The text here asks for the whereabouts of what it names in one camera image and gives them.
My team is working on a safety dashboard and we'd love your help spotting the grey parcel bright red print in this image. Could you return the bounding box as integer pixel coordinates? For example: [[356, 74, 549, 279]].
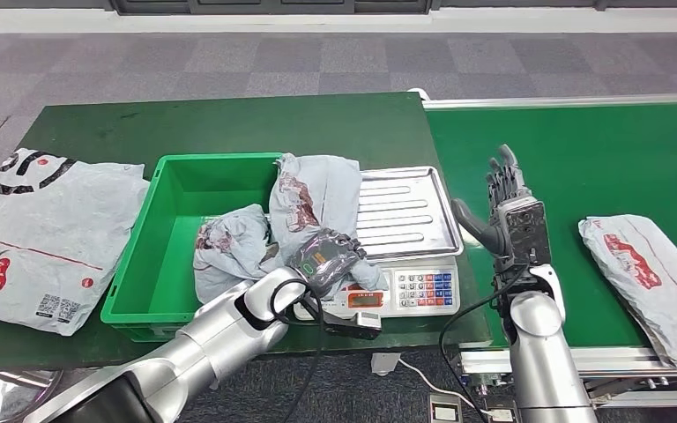
[[577, 214, 677, 372]]

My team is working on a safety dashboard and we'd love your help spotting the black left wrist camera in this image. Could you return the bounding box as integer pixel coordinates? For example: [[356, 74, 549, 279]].
[[315, 297, 383, 341]]

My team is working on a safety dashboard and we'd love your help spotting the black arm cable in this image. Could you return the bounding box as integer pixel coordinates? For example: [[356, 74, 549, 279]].
[[438, 265, 530, 423], [268, 278, 325, 423]]

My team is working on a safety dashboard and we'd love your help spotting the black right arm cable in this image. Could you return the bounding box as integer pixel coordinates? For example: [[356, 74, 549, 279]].
[[438, 265, 530, 423]]

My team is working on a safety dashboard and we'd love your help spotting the large flat printed mailer bag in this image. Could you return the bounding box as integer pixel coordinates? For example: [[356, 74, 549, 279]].
[[0, 148, 151, 337]]

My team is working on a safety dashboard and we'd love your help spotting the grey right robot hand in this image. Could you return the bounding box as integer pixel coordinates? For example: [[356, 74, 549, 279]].
[[450, 144, 535, 258]]

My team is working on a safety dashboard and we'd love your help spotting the small grey parcel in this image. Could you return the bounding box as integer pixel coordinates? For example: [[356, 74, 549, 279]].
[[192, 203, 284, 305]]

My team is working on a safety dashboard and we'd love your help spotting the white power cable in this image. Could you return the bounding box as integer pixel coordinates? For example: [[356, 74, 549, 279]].
[[398, 357, 495, 417]]

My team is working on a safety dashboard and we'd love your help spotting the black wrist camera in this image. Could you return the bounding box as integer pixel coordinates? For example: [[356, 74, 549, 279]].
[[499, 197, 553, 270], [315, 297, 383, 341]]

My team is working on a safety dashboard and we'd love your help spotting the large grey parcel brown print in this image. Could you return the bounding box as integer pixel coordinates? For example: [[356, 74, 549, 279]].
[[268, 152, 390, 293]]

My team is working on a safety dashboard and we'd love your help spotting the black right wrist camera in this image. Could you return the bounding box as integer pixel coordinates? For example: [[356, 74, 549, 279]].
[[499, 197, 553, 270]]

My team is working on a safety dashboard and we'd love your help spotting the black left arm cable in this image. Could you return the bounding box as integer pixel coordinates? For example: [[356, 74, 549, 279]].
[[268, 278, 325, 423]]

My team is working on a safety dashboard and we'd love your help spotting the white scale with steel pan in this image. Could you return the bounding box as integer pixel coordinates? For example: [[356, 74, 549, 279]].
[[294, 166, 465, 321]]

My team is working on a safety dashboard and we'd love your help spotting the green plastic bin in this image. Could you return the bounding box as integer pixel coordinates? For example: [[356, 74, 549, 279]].
[[100, 152, 284, 343]]

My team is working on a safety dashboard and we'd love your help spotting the green conveyor belt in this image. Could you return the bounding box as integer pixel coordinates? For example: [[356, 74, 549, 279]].
[[420, 93, 677, 410]]

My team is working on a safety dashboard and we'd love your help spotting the white table foot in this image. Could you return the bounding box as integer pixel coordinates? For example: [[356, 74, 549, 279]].
[[370, 352, 401, 376]]

